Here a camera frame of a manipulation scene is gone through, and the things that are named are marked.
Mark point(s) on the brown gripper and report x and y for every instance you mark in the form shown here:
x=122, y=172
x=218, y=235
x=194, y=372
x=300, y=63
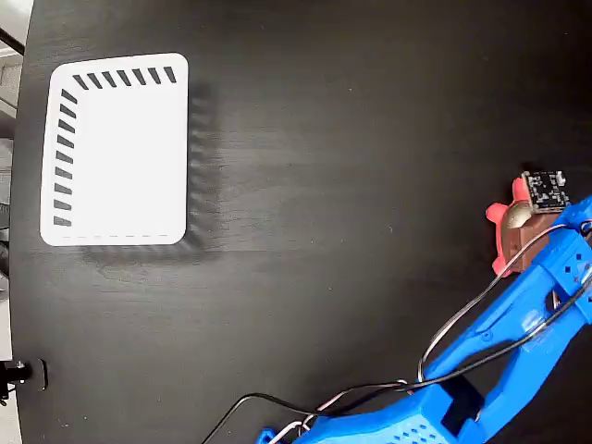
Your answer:
x=522, y=252

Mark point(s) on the red turtle toy gold shell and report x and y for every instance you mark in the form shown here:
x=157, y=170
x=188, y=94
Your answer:
x=497, y=213

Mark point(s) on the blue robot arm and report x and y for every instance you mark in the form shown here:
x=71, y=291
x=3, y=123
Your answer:
x=499, y=314

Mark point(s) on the white slotted tray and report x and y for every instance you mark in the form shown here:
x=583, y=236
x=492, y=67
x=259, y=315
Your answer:
x=129, y=162

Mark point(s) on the black table clamp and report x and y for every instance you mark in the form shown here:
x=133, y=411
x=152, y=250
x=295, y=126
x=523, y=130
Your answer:
x=39, y=374

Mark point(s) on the black metal bar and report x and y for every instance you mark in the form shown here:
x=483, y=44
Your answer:
x=11, y=40

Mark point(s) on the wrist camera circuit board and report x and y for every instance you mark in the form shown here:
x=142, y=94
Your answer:
x=546, y=189

